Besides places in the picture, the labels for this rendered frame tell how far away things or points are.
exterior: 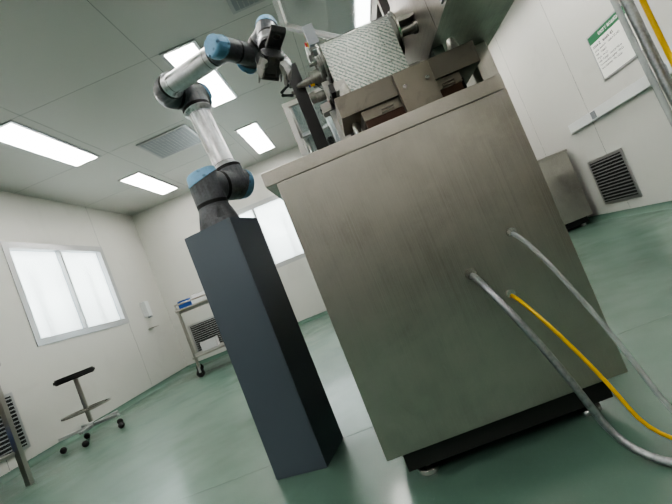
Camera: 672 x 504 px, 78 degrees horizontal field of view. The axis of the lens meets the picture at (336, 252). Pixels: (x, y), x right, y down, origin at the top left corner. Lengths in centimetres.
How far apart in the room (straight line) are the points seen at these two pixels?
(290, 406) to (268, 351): 20
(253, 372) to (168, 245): 624
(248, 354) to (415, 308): 67
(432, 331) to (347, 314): 22
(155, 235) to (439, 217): 693
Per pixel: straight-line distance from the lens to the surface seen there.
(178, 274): 757
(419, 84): 120
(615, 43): 478
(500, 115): 117
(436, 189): 109
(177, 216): 762
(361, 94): 121
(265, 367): 149
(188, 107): 183
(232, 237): 146
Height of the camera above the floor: 59
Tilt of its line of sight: 3 degrees up
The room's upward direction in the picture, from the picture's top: 22 degrees counter-clockwise
